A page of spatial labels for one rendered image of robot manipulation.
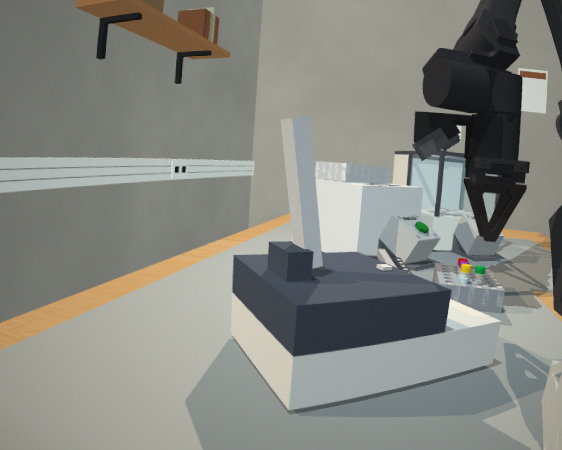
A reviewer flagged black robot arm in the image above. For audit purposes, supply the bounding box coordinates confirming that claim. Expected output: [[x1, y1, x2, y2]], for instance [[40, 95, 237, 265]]
[[412, 0, 562, 161]]

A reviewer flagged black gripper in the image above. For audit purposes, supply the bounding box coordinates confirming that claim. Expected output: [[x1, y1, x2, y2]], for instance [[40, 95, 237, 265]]
[[464, 114, 530, 242]]

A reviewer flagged yellow-capped sample tube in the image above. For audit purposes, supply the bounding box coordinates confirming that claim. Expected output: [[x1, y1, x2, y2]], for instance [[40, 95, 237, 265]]
[[460, 264, 471, 285]]

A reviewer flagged grey bench mat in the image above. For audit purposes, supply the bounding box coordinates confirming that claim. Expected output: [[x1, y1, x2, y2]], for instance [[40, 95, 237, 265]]
[[0, 221, 562, 450]]

